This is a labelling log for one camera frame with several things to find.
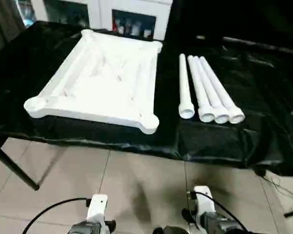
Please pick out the grey curtain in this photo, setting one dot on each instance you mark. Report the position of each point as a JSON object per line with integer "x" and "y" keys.
{"x": 5, "y": 19}

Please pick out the white cabinet with glass doors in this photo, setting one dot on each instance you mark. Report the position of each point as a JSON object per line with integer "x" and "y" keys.
{"x": 100, "y": 14}

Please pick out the black metal stand leg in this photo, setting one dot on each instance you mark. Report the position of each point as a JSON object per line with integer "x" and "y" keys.
{"x": 14, "y": 168}

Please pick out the white plastic table leg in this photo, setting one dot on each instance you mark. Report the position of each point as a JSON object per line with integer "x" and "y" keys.
{"x": 200, "y": 90}
{"x": 211, "y": 92}
{"x": 184, "y": 85}
{"x": 222, "y": 92}

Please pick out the black mat cover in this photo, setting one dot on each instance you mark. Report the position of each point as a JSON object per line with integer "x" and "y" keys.
{"x": 210, "y": 146}

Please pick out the white plastic table top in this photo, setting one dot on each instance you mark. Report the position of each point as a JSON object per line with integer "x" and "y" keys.
{"x": 100, "y": 92}

